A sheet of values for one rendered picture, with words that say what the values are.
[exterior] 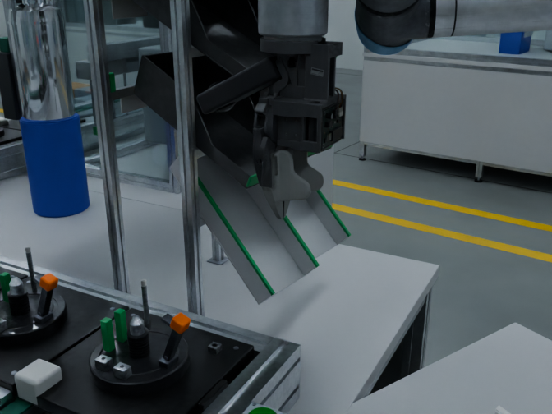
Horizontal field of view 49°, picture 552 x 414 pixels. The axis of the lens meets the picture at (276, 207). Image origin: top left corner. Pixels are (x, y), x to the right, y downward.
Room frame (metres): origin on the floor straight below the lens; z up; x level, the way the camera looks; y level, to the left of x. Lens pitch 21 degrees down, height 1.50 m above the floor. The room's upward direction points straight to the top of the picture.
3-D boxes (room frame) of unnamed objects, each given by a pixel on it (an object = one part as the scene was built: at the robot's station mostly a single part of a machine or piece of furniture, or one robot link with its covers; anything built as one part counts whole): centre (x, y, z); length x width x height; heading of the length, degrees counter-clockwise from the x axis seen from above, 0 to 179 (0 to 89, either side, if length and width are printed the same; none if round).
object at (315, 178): (0.69, -0.03, 1.27); 0.06 x 0.03 x 0.09; 62
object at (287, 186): (0.66, -0.01, 1.27); 0.06 x 0.03 x 0.09; 62
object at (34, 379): (0.74, 0.20, 1.01); 0.24 x 0.24 x 0.13; 62
